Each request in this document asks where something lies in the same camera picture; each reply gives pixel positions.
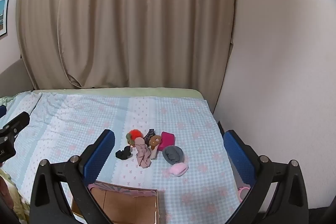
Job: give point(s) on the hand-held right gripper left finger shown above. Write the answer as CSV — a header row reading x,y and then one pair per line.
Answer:
x,y
101,153

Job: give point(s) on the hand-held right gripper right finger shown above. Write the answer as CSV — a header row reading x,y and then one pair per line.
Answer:
x,y
237,158

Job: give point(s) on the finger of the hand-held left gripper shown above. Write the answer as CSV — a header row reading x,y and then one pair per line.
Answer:
x,y
2,111
16,121

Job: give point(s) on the black sock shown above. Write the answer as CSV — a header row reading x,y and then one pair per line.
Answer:
x,y
124,153

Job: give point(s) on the orange green sock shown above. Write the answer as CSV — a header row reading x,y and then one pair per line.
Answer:
x,y
135,134

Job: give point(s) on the beige pink stockings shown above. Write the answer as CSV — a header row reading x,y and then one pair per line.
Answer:
x,y
143,154

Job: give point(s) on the dark patterned sock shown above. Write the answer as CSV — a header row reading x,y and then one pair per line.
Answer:
x,y
150,133

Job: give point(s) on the brown plush toy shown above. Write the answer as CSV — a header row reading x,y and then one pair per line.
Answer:
x,y
155,140

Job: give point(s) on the cardboard box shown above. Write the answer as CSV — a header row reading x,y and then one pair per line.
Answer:
x,y
126,203

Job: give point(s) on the pink fluffy sock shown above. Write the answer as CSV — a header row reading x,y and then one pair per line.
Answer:
x,y
179,169

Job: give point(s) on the grey knit beanie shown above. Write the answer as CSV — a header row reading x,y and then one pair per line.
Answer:
x,y
173,154

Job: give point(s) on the magenta cloth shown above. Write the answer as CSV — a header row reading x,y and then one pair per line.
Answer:
x,y
168,139

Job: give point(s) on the pink plastic object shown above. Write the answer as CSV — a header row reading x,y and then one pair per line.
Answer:
x,y
242,190

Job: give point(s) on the beige bed headboard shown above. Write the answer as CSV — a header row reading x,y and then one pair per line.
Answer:
x,y
13,74

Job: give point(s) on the green patterned cloth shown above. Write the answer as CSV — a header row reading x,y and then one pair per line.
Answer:
x,y
9,187

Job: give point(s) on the blue checked flower blanket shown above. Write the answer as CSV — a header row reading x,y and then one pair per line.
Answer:
x,y
183,119

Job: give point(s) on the light green bed sheet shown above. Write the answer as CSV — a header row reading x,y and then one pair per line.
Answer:
x,y
147,91

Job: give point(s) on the beige curtain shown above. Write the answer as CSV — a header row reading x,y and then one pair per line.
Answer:
x,y
126,19

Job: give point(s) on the framed wall poster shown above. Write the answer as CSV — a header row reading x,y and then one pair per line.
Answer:
x,y
3,15

